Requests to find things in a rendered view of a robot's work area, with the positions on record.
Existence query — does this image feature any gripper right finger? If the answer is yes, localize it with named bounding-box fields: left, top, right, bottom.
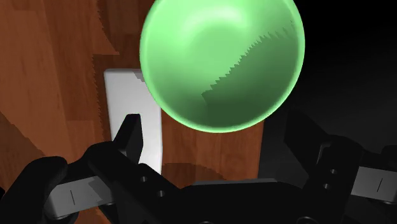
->
left=284, top=109, right=397, bottom=224

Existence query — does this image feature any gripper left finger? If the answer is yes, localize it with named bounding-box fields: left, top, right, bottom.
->
left=0, top=113, right=181, bottom=224

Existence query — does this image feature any white flat rectangular block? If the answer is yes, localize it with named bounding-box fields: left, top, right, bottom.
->
left=103, top=68, right=164, bottom=176

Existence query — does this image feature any green bowl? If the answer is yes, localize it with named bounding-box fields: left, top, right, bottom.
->
left=139, top=0, right=306, bottom=134

